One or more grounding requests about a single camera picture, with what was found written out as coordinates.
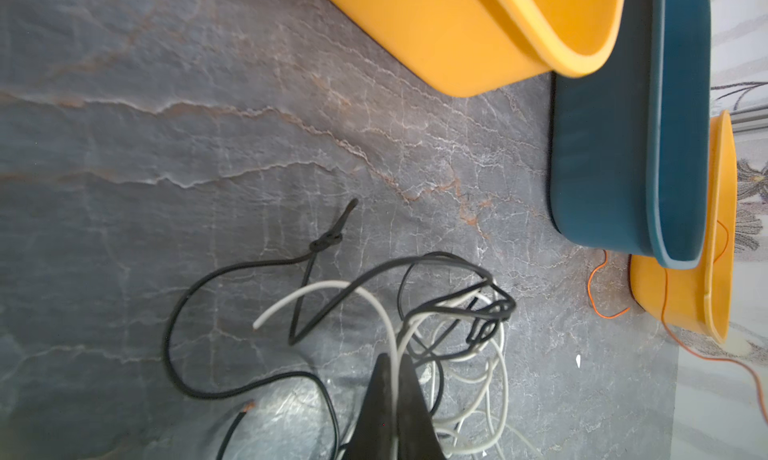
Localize right yellow plastic tray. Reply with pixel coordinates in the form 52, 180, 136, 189
629, 111, 738, 344

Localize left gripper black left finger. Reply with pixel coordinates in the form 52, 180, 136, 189
342, 353, 395, 460

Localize black white cables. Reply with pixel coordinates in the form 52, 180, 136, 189
163, 198, 541, 460

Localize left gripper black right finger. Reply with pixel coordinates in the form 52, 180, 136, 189
397, 354, 446, 460

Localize teal plastic tray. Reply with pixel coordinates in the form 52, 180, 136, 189
549, 0, 711, 269

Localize yellow plastic tray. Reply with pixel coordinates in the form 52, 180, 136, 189
629, 111, 738, 344
330, 0, 624, 97

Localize left yellow plastic tray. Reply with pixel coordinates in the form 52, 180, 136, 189
330, 0, 624, 97

